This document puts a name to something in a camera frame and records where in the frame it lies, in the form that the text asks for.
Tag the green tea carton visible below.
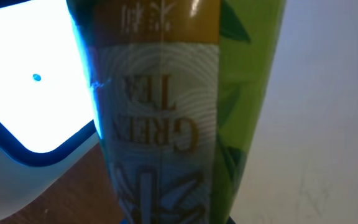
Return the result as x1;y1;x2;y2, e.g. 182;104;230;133
67;0;285;223

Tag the white barcode scanner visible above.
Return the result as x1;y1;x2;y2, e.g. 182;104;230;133
0;0;98;220

